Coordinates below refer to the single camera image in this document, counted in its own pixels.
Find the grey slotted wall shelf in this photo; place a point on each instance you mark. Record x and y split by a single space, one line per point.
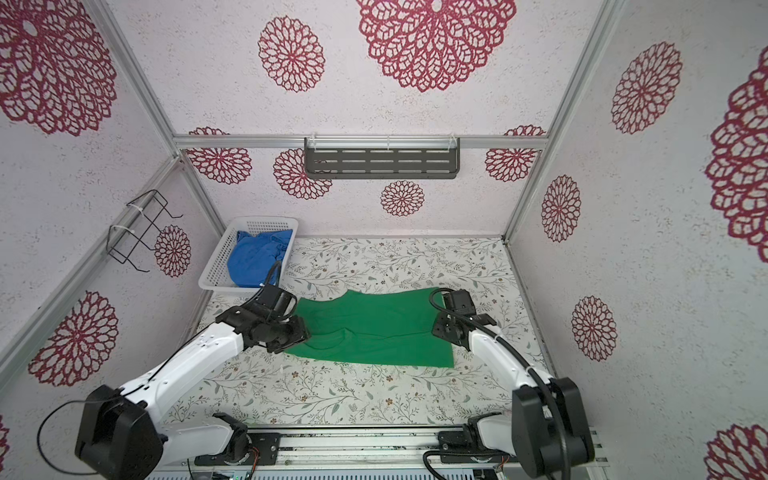
388 159

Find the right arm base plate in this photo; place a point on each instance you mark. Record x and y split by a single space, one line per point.
464 447

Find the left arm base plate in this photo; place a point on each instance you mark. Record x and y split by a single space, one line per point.
255 448

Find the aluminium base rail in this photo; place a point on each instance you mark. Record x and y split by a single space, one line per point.
370 452

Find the black wire wall rack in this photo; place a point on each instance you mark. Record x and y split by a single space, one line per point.
123 239

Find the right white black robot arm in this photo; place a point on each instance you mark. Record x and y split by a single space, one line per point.
546 432

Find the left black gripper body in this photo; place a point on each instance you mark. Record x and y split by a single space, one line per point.
286 334

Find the green tank top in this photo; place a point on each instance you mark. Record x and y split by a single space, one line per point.
374 329

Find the white plastic basket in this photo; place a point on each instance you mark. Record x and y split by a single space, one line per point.
215 276

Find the blue tank top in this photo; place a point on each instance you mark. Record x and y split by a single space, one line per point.
257 259

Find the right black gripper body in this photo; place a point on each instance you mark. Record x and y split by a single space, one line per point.
443 325

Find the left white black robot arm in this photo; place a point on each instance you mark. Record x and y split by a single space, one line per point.
121 435

